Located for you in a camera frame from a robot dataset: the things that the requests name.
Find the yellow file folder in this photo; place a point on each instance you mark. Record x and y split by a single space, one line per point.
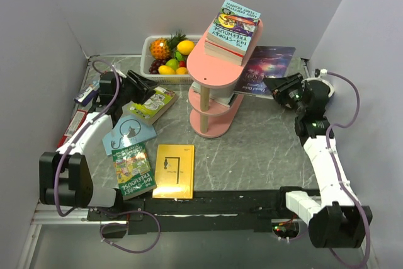
174 172

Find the pink three-tier wooden shelf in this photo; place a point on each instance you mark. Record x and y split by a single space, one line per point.
208 118

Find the orange pineapple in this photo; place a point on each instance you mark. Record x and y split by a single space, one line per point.
160 48

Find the orange fruit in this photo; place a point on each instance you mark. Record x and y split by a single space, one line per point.
181 71

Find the red 13-Storey Treehouse book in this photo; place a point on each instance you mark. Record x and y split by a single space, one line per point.
210 45

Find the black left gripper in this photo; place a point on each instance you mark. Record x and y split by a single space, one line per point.
143 87

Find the purple white toothpaste box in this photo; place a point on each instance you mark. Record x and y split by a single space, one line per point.
87 94

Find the purple shrink-wrapped Robinson Crusoe book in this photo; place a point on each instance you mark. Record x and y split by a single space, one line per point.
265 61

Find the yellow mango front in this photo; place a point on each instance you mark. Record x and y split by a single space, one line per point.
166 70

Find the green pear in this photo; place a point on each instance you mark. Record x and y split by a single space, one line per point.
173 63

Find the red rectangular box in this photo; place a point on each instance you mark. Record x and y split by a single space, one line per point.
76 121

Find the blue 143-Storey Treehouse book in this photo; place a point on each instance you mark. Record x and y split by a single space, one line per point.
234 27

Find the grey Great Gatsby book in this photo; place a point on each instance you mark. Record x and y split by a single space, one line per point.
222 95

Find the yellow lemon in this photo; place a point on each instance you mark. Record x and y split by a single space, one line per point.
185 47

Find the green 104-Storey Treehouse book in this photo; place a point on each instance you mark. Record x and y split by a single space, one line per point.
133 171

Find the dark red grapes bunch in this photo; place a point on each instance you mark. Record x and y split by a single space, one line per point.
153 69

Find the lime green paperback book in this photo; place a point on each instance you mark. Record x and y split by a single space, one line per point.
155 106

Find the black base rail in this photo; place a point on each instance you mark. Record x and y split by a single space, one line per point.
230 210

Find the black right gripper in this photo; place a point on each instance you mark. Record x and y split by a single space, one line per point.
280 85

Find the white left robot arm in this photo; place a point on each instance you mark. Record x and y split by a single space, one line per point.
64 176

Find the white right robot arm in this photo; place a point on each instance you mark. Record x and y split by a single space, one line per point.
338 219

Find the floral Little Women book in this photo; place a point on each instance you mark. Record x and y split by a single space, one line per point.
226 56

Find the light blue cat booklet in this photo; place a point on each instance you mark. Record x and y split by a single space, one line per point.
128 131

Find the black book on shelf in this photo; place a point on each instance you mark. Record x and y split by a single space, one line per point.
231 102

